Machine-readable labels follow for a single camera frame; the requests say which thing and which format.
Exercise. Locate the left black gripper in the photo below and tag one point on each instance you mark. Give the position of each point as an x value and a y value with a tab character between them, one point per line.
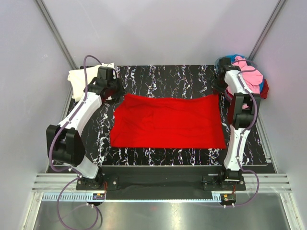
121	92

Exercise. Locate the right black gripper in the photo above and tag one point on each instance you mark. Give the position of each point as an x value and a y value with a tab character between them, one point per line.
216	88

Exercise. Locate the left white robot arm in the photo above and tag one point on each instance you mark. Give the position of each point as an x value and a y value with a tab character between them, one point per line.
64	144

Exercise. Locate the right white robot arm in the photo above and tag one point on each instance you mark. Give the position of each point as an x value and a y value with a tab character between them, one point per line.
242	116

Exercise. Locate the folded white t-shirt stack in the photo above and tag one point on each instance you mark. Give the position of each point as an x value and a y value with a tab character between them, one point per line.
77	79

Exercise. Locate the blue t-shirt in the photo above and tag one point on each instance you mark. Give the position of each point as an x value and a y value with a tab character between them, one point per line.
232	59

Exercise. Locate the pink t-shirt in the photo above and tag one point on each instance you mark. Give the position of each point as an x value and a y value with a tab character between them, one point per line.
252	77

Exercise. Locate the grey laundry basket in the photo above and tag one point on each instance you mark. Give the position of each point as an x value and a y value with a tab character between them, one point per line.
222	65

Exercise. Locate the dark red t-shirt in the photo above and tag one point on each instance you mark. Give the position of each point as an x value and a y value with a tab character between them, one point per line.
264	90

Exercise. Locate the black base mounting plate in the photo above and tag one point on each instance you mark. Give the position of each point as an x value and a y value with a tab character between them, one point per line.
173	180

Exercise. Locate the left small circuit board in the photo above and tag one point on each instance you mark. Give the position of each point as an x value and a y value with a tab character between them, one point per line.
99	196

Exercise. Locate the small circuit board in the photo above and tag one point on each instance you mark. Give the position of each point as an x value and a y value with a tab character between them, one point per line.
229	197
99	196

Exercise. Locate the right small circuit board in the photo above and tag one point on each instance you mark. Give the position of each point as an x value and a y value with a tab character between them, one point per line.
229	197

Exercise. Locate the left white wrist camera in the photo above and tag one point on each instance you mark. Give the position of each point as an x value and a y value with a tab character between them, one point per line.
110	65

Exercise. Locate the left aluminium frame post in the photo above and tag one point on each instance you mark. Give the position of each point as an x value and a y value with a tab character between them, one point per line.
55	32

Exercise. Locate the aluminium frame post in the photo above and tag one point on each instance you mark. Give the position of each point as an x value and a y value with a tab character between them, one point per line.
268	26
55	32

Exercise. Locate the right aluminium frame post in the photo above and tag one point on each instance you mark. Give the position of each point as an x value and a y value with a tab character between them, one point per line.
268	26

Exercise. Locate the slotted grey cable duct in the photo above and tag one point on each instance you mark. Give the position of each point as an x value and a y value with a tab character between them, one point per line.
209	197

